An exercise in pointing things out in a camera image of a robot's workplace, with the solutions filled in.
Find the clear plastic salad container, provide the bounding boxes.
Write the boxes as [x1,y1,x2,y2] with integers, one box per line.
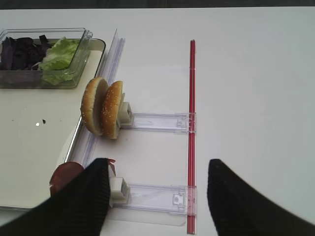
[0,28,93,89]

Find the red bacon slice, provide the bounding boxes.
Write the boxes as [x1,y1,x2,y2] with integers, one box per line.
[107,158,116,177]

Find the dark brown meat patty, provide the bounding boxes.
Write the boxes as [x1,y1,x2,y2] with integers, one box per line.
[49,162,84,196]

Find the cream metal tray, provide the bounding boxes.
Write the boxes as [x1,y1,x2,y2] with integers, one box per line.
[0,39,106,209]

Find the sesame bun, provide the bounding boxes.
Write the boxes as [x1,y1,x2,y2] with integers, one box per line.
[101,81,123,139]
[80,77,108,136]

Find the clear meat holder rail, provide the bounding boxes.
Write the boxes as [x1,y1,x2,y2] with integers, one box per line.
[113,184,196,216]

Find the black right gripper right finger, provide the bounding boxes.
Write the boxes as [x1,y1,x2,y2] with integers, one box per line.
[207,159,315,236]

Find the white pusher block bun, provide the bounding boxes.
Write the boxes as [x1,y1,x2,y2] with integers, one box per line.
[117,92,134,128]

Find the clear sesame bun holder rail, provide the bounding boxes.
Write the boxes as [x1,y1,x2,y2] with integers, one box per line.
[121,113,196,133]

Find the purple cabbage leaves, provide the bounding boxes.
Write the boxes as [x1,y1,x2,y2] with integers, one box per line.
[0,35,53,71]

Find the sesame bun top left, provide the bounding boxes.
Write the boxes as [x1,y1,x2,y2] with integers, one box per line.
[80,77,108,136]

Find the sesame bun top right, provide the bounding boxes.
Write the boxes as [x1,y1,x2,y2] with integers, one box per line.
[101,81,123,139]

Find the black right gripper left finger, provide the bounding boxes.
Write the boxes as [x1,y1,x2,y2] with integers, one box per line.
[0,158,110,236]

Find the white pusher block meat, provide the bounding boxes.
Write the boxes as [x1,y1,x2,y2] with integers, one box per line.
[109,177,130,207]

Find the green lettuce leaves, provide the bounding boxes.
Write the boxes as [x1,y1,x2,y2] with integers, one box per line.
[38,37,80,86]

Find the right red strip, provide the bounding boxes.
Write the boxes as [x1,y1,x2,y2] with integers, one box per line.
[187,39,197,235]

